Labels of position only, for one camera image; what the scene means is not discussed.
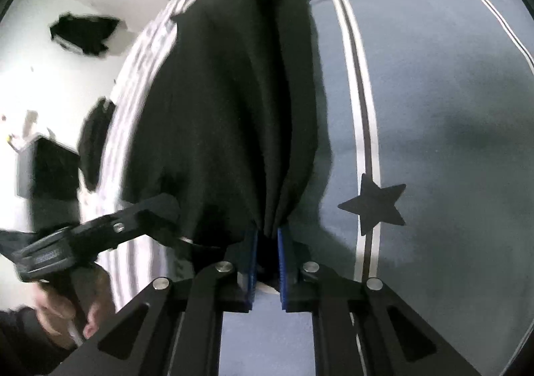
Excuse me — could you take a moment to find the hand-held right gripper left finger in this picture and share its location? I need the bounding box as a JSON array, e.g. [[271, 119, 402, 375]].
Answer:
[[54, 228, 260, 376]]

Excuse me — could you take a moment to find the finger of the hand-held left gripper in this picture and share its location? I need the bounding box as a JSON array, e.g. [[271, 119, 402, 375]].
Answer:
[[94, 192, 184, 249]]

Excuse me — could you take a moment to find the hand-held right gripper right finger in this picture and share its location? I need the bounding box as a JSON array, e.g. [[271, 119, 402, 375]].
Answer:
[[277, 226, 480, 376]]

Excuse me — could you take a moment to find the black garment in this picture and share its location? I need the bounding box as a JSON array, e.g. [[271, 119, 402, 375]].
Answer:
[[121, 0, 334, 289]]

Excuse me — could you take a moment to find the person's left forearm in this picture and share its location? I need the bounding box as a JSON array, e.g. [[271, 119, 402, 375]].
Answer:
[[0, 305, 80, 376]]

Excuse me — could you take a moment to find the person's left hand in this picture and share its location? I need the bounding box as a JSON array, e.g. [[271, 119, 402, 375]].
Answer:
[[33, 263, 117, 349]]

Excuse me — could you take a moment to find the black jacket with white stripes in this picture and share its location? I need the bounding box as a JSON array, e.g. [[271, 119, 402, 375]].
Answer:
[[49, 14, 119, 56]]

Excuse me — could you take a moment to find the striped and blue bed sheet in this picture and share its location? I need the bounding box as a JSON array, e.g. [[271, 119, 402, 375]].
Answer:
[[79, 0, 534, 376]]

